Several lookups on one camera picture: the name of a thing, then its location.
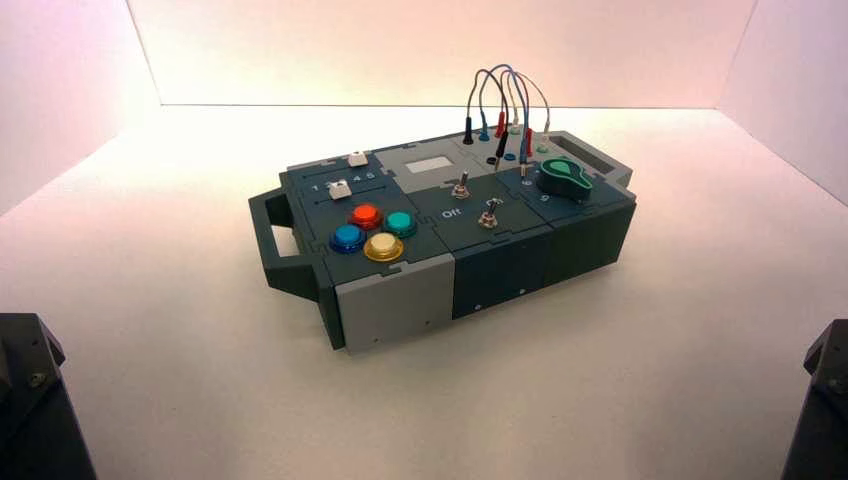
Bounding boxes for dark green grey control box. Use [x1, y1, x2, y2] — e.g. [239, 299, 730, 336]
[248, 129, 639, 354]

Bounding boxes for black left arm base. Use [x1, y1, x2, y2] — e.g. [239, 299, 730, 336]
[0, 313, 97, 480]

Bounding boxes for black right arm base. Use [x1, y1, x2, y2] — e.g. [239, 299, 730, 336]
[781, 319, 848, 480]

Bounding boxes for teal round push button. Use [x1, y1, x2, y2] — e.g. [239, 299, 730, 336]
[383, 210, 419, 240]

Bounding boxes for yellow round push button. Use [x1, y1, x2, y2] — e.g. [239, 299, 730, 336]
[363, 232, 405, 264]

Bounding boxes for red round push button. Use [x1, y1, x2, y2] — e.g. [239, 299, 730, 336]
[348, 203, 385, 232]

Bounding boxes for small white display window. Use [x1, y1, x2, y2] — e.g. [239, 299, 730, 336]
[404, 156, 452, 176]

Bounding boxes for blue round push button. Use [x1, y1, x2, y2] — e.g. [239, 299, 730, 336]
[329, 223, 368, 255]

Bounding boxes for green rotary knob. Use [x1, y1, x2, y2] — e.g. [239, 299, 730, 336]
[536, 157, 594, 204]

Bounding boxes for black jumper cable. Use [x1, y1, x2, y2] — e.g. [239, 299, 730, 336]
[462, 68, 511, 174]

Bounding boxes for blue jumper cable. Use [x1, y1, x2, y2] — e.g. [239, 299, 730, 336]
[479, 63, 531, 183]

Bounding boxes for red jumper cable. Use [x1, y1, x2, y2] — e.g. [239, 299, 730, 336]
[494, 69, 535, 160]

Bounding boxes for white jumper cable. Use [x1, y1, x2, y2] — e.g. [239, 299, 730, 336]
[510, 71, 553, 155]

